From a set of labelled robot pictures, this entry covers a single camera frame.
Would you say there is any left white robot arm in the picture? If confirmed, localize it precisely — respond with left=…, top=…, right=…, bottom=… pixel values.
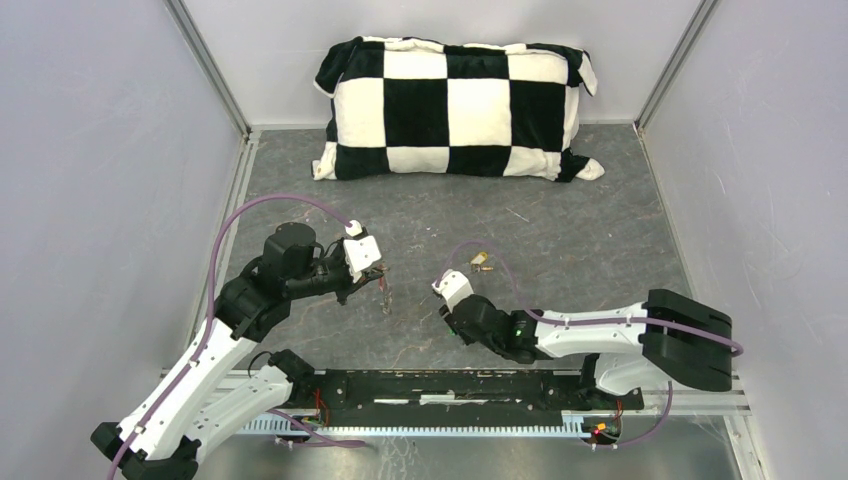
left=91, top=222, right=383, bottom=479

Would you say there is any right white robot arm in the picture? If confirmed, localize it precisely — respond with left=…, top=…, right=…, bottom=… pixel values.
left=439, top=289, right=738, bottom=408

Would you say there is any yellow tagged key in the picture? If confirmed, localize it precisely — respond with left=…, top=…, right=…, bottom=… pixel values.
left=469, top=251, right=494, bottom=273

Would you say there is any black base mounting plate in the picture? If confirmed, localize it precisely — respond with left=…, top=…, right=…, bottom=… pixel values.
left=281, top=369, right=644, bottom=428

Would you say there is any black and white checkered pillow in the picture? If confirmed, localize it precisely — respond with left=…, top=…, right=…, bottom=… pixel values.
left=311, top=36, right=605, bottom=182

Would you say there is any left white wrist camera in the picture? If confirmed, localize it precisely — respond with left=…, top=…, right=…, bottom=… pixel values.
left=342, top=235, right=382, bottom=283

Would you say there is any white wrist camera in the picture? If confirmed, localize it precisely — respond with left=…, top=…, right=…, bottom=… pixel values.
left=342, top=235, right=382, bottom=283
left=432, top=269, right=474, bottom=312

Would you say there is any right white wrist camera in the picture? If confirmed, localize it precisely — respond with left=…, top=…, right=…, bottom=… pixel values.
left=432, top=269, right=474, bottom=312

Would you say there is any white slotted cable duct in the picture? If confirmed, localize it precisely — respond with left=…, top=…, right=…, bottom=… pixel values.
left=236, top=413, right=590, bottom=439

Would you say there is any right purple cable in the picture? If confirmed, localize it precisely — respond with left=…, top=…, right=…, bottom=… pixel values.
left=437, top=239, right=745, bottom=452

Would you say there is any purple cable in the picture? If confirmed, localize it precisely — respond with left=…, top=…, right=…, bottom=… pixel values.
left=437, top=239, right=745, bottom=452
left=105, top=193, right=367, bottom=480

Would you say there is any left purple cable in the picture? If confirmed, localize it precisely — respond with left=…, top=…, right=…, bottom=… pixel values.
left=105, top=193, right=367, bottom=480

